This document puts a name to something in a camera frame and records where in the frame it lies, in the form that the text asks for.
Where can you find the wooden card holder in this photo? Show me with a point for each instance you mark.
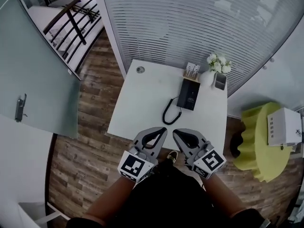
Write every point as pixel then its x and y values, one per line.
pixel 192 70

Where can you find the frosted glass door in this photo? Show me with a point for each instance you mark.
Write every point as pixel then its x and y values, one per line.
pixel 35 79

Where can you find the white vase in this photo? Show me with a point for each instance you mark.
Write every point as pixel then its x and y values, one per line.
pixel 206 78

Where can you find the black eyeglasses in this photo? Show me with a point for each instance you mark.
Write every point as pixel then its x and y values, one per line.
pixel 298 132

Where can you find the small black key fob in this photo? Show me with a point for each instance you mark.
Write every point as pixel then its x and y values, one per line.
pixel 282 147

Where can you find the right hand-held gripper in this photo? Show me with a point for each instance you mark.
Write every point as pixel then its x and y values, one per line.
pixel 209 161

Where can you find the person's left forearm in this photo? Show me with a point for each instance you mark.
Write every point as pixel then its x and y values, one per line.
pixel 111 198

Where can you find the white box appliance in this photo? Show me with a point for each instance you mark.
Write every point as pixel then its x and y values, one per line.
pixel 285 125

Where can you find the black stair railing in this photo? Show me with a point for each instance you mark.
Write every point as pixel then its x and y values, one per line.
pixel 77 27

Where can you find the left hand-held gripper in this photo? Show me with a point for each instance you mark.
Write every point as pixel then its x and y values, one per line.
pixel 130 165

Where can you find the black telephone base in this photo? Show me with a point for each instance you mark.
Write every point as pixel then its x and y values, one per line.
pixel 194 94

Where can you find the white flower bouquet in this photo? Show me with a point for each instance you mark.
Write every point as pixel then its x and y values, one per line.
pixel 217 66

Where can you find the person's black clothing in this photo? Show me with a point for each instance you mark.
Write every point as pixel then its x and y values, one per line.
pixel 166 198

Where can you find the person's shoe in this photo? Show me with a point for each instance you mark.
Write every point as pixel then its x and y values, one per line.
pixel 172 156

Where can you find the white square table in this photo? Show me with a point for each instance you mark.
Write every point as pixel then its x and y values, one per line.
pixel 142 98

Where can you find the person's right forearm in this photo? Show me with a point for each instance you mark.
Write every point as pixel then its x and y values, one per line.
pixel 221 196

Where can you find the round table with green cloth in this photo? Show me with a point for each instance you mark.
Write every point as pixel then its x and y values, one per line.
pixel 256 151

